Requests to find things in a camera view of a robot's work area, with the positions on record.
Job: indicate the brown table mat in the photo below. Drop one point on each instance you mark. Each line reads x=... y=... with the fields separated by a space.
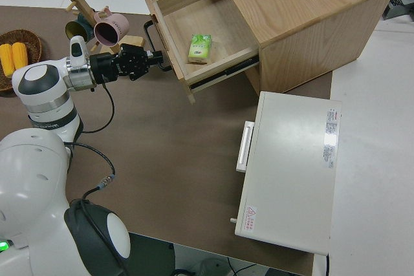
x=161 y=143

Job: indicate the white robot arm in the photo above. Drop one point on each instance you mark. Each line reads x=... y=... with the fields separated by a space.
x=32 y=166

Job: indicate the cream toaster oven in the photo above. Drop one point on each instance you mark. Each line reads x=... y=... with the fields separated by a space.
x=291 y=172

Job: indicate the wooden cabinet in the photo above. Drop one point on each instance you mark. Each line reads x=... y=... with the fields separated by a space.
x=307 y=4

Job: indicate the black round pedestal base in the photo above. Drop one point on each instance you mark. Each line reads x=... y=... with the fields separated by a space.
x=152 y=256

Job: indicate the pink mug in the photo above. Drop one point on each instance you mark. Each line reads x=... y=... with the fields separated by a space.
x=116 y=24

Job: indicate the green tissue pack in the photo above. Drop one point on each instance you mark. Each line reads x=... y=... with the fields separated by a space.
x=199 y=48

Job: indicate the yellow corn cob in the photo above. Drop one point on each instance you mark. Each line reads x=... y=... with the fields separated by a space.
x=6 y=59
x=19 y=56

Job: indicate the wooden mug tree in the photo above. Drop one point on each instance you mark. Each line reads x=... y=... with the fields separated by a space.
x=79 y=3

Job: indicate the teal mug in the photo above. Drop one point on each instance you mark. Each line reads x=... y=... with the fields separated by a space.
x=76 y=30

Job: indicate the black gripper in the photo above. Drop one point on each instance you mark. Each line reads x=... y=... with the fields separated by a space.
x=129 y=62

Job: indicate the round wicker basket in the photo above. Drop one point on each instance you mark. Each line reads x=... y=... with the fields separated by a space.
x=32 y=41

